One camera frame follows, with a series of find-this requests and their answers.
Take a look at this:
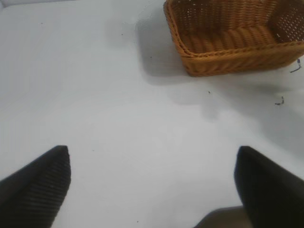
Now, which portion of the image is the brown woven wicker basket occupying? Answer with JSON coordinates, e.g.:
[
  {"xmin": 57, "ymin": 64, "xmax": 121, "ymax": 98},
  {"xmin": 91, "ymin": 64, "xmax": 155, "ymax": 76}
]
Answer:
[{"xmin": 163, "ymin": 0, "xmax": 304, "ymax": 77}]

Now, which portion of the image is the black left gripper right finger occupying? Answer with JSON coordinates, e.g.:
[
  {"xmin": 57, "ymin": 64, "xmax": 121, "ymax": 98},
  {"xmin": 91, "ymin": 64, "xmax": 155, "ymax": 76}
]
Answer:
[{"xmin": 233, "ymin": 145, "xmax": 304, "ymax": 228}]

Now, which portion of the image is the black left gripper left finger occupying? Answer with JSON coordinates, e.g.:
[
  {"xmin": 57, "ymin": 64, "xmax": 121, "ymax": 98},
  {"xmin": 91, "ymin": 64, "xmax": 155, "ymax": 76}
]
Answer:
[{"xmin": 0, "ymin": 145, "xmax": 72, "ymax": 228}]

